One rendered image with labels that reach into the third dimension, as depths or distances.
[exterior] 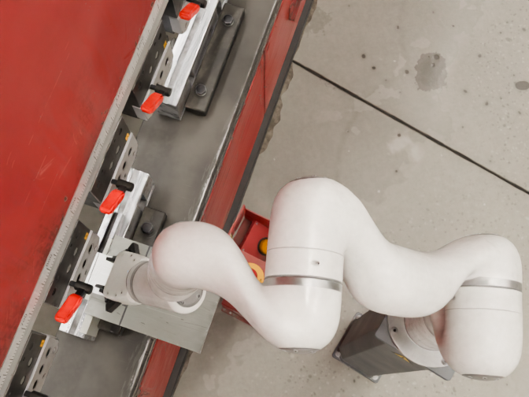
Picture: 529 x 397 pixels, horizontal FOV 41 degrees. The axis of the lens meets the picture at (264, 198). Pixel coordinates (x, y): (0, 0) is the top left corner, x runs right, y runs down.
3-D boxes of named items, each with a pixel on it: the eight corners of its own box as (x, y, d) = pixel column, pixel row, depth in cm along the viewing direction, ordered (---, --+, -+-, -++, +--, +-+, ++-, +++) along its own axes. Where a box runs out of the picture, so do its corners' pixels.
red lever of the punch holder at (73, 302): (68, 320, 118) (94, 283, 126) (46, 312, 118) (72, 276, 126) (68, 327, 119) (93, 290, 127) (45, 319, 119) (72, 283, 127)
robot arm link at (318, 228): (473, 336, 121) (474, 243, 125) (538, 336, 112) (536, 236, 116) (242, 294, 92) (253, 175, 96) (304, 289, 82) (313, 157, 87)
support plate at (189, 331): (200, 354, 149) (199, 353, 148) (84, 313, 151) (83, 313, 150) (228, 273, 153) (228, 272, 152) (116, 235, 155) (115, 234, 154)
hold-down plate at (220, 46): (205, 116, 175) (205, 112, 172) (185, 110, 175) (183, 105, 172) (245, 13, 182) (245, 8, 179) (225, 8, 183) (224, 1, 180)
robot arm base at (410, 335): (492, 306, 150) (523, 295, 132) (450, 385, 146) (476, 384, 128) (413, 260, 153) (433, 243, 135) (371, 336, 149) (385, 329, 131)
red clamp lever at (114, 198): (112, 209, 123) (135, 181, 131) (90, 202, 123) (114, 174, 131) (112, 218, 124) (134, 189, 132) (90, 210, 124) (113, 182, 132)
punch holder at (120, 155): (112, 215, 137) (91, 192, 122) (72, 202, 138) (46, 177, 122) (139, 146, 141) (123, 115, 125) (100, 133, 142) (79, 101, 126)
